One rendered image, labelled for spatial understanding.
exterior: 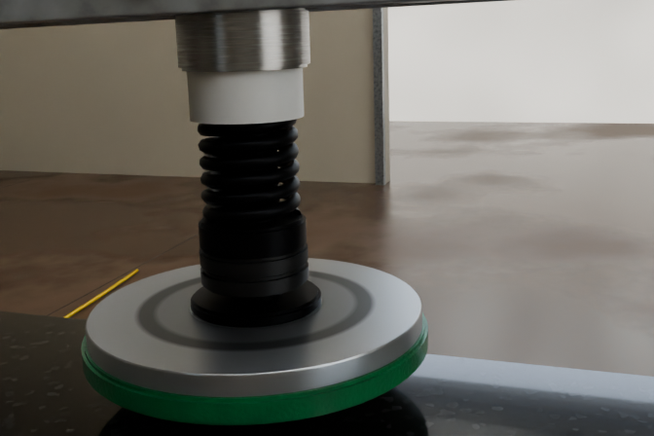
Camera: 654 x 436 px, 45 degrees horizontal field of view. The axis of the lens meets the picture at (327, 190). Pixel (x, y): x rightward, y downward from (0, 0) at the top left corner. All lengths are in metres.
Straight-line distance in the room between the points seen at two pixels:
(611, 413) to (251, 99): 0.28
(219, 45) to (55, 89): 6.05
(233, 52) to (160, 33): 5.50
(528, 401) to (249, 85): 0.26
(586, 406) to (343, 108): 4.95
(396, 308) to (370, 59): 4.86
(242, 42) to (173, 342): 0.17
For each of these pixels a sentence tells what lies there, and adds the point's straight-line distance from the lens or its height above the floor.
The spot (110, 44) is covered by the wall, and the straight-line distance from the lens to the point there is 6.17.
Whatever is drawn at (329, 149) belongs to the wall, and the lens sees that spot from 5.48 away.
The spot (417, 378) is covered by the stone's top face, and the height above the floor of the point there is 0.82.
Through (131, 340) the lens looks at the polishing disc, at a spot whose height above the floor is 0.88.
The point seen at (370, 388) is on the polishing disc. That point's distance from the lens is 0.44.
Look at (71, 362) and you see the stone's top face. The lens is 0.61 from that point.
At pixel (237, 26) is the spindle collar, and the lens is 0.44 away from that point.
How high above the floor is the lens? 1.05
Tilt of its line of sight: 12 degrees down
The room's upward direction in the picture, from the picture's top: 2 degrees counter-clockwise
